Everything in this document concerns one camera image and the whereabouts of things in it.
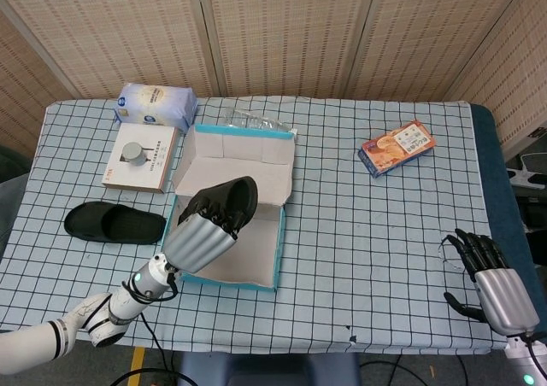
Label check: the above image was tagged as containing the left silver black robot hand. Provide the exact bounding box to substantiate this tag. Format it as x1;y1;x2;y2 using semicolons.
163;197;251;275

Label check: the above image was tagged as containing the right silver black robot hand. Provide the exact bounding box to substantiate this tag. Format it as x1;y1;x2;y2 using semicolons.
442;227;541;334

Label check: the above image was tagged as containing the black rubber slipper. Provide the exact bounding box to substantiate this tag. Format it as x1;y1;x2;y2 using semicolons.
176;175;260;234
63;202;168;246

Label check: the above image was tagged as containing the teal cardboard shoe box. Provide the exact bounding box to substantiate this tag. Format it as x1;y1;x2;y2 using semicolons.
160;123;297;294

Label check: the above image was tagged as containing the flat white product box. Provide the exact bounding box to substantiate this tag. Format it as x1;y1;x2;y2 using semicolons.
100;122;181;196

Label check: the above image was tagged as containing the orange blue snack box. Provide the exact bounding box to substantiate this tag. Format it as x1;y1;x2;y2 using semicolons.
357;119;438;179

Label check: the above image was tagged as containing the small grey jar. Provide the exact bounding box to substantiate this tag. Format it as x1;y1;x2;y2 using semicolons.
121;141;149;167

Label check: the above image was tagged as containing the white chair base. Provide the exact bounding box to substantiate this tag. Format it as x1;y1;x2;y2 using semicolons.
505;150;547;189

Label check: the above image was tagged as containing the clear plastic water bottle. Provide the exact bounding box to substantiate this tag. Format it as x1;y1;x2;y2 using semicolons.
225;107;298;137

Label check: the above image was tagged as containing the blue white tissue pack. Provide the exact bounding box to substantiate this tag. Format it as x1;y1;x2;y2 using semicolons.
112;82;199;133

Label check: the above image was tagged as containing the dark blue base block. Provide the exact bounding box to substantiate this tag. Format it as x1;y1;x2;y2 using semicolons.
176;351;361;386

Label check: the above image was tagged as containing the blue checkered tablecloth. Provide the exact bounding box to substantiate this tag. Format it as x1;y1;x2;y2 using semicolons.
0;96;508;358

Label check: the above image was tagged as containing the beige bamboo folding screen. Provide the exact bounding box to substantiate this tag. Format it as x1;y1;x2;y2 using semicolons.
0;0;547;157

